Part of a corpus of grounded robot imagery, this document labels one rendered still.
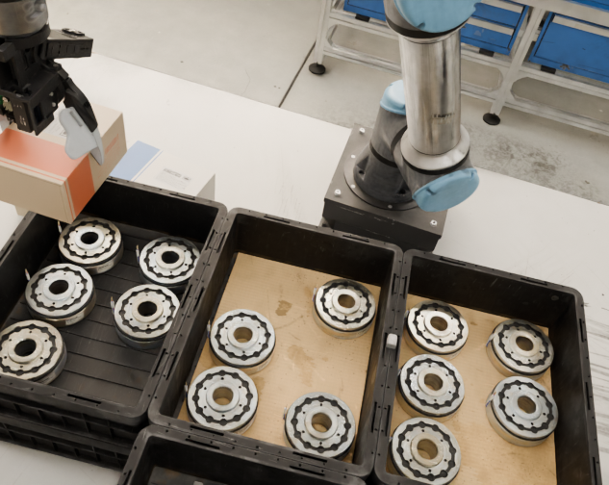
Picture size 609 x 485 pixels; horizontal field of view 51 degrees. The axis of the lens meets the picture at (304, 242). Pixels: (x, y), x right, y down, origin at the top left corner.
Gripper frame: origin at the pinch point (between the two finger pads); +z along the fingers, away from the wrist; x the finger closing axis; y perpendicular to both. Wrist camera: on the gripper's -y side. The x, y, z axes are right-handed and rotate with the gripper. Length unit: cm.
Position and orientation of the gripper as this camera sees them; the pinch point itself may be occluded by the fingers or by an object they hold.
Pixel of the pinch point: (56, 145)
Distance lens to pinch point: 94.3
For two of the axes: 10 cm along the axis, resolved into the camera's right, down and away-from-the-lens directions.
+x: 9.5, 3.0, -1.0
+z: -1.2, 6.4, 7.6
